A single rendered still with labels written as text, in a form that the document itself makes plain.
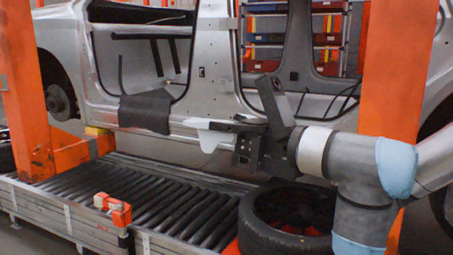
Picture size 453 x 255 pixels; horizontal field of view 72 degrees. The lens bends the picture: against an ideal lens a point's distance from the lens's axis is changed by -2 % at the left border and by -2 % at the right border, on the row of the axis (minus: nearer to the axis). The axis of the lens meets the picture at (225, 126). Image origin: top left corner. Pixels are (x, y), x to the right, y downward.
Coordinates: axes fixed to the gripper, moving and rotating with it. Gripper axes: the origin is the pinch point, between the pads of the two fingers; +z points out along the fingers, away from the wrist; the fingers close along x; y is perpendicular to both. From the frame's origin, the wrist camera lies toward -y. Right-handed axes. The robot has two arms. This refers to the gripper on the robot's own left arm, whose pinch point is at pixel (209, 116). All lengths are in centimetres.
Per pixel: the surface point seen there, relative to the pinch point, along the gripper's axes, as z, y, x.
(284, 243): 15, 64, 75
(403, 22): -22, -26, 49
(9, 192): 209, 89, 29
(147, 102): 124, 14, 83
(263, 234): 26, 64, 74
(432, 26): -29, -25, 51
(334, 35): 134, -76, 426
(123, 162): 195, 78, 114
